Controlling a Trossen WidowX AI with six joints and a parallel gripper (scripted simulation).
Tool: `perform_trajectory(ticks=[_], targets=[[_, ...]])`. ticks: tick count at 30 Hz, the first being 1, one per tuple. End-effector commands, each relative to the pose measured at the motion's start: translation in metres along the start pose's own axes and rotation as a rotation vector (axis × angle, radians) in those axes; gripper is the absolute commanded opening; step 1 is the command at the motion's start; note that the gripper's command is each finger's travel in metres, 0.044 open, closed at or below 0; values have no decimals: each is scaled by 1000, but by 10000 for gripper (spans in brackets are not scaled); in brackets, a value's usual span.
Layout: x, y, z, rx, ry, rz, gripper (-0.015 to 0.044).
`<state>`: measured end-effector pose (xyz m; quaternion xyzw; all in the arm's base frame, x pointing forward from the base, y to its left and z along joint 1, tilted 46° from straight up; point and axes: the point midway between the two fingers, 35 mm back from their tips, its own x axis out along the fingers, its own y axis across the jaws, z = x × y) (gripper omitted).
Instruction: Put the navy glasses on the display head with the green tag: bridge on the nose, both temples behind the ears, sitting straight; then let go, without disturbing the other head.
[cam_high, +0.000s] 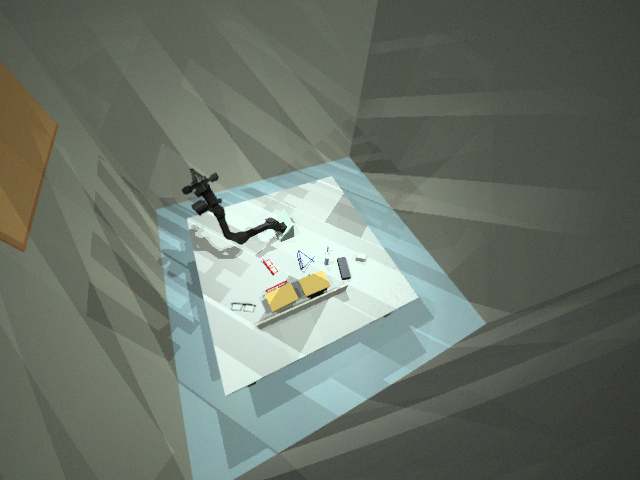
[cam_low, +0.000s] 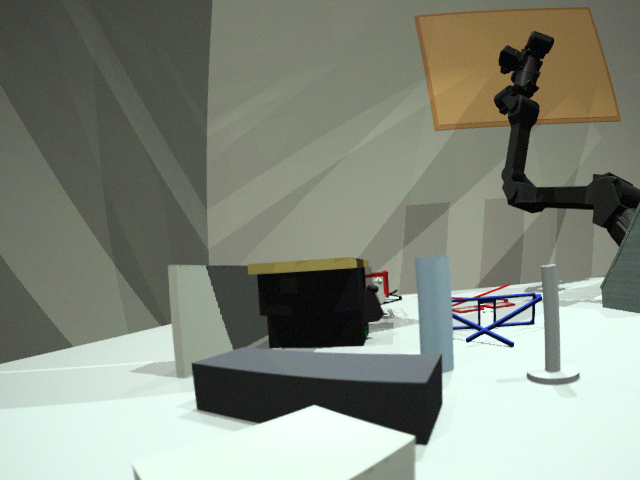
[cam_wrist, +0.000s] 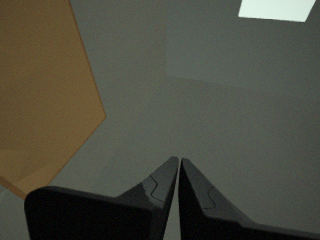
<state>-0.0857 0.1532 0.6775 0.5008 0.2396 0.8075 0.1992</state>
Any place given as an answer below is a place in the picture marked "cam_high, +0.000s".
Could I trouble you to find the black glasses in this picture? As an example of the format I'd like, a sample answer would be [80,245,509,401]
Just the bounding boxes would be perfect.
[231,303,256,312]

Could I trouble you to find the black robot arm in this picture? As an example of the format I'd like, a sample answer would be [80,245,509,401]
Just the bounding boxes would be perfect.
[191,182,287,245]

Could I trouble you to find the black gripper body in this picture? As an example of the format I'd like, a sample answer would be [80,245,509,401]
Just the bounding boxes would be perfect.
[182,173,219,198]

